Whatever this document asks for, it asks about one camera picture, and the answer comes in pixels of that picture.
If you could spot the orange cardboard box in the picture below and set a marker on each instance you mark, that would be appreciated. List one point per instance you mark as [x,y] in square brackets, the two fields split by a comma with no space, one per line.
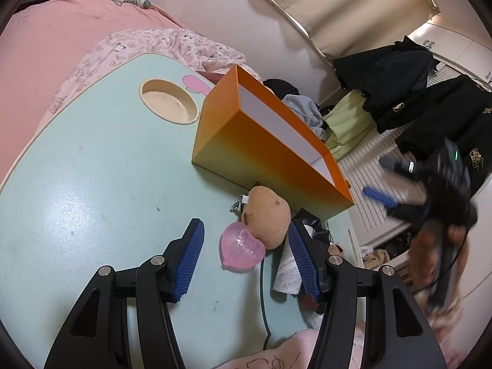
[253,153]

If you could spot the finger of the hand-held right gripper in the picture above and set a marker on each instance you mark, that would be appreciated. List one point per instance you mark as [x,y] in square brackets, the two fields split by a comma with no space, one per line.
[378,196]
[396,165]

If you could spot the pink floral blanket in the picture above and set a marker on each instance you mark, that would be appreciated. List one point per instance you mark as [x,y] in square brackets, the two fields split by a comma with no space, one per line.
[153,46]

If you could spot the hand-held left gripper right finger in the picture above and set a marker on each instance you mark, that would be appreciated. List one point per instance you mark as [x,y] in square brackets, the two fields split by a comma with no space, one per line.
[305,261]

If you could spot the pink floral pillow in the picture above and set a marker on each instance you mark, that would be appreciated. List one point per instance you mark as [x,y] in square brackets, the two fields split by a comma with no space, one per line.
[284,353]

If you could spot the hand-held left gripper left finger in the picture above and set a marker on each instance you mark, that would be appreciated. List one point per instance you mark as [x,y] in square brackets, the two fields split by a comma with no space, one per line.
[188,261]

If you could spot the grey garment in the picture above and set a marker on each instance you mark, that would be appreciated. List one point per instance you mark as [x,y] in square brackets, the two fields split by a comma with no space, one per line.
[305,111]

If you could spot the black satin cloth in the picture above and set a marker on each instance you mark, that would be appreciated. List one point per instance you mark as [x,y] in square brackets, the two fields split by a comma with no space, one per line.
[317,226]

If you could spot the white patterned paper packet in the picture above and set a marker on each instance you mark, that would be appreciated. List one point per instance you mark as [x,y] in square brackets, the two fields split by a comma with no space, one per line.
[286,273]

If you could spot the black garment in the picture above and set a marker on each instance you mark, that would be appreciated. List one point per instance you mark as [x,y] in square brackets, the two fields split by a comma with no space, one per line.
[280,86]

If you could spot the beige plush toy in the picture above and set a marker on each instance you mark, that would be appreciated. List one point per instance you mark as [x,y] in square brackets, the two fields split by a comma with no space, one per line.
[380,259]

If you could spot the person's right hand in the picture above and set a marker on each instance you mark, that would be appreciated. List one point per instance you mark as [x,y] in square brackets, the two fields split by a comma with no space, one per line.
[422,261]

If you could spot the yellow-green cloth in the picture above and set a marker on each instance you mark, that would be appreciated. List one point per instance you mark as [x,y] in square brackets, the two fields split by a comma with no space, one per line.
[346,123]

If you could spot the person's right forearm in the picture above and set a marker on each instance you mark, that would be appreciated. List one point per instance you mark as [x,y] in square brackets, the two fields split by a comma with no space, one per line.
[446,323]

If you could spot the brown plush toy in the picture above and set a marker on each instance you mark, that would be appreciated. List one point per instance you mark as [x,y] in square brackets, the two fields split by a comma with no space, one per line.
[267,215]

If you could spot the pink heart-shaped case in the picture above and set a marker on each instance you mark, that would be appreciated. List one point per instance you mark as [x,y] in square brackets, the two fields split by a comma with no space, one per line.
[242,248]

